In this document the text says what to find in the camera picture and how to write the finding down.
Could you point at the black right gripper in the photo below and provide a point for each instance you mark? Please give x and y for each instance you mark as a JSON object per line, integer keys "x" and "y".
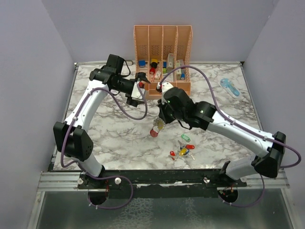
{"x": 162, "y": 113}

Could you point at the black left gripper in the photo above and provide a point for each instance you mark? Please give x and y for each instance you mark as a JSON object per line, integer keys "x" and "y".
{"x": 133, "y": 101}

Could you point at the yellow head key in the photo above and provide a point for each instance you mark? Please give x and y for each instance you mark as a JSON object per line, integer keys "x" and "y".
{"x": 160, "y": 125}

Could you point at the grey red key organizer plate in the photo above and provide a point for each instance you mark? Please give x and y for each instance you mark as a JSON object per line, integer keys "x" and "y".
{"x": 154, "y": 130}

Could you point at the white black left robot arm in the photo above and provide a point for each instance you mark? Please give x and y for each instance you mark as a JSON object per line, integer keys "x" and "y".
{"x": 71, "y": 135}

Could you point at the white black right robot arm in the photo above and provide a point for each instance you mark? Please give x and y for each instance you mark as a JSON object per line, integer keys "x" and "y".
{"x": 267, "y": 148}

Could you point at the silver keys pile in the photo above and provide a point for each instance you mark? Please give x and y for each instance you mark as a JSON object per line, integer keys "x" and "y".
{"x": 182, "y": 145}

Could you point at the blue block in organizer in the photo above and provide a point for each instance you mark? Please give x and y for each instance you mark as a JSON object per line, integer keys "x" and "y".
{"x": 142, "y": 63}

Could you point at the red black cylinder toy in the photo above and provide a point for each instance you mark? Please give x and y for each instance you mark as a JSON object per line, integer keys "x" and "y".
{"x": 153, "y": 67}

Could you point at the green key tag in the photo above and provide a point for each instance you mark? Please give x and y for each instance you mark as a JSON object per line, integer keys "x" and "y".
{"x": 185, "y": 137}

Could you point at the peach plastic desk organizer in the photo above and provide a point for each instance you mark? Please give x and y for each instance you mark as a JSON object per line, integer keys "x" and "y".
{"x": 156, "y": 42}

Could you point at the grey box in organizer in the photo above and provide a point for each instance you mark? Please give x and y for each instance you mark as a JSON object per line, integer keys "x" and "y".
{"x": 169, "y": 62}

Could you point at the yellow key tag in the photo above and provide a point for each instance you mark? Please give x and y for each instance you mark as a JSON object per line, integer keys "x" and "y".
{"x": 182, "y": 152}

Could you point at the small red key tag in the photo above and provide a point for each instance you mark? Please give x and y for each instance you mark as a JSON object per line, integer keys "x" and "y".
{"x": 172, "y": 155}

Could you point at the packaged blue toothbrush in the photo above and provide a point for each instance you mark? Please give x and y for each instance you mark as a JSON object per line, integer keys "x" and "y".
{"x": 230, "y": 88}

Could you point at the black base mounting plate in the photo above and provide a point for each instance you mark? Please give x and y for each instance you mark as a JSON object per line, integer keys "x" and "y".
{"x": 170, "y": 183}

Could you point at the white plug at wall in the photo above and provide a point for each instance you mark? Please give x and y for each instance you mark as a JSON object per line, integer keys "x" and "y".
{"x": 129, "y": 62}

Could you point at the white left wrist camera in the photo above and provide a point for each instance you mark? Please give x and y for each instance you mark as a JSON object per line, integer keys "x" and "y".
{"x": 138, "y": 91}

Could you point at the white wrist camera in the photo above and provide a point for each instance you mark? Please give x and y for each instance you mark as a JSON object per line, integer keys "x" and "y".
{"x": 163, "y": 88}
{"x": 138, "y": 91}

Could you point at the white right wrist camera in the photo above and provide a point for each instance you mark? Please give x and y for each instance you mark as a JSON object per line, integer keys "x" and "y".
{"x": 163, "y": 88}

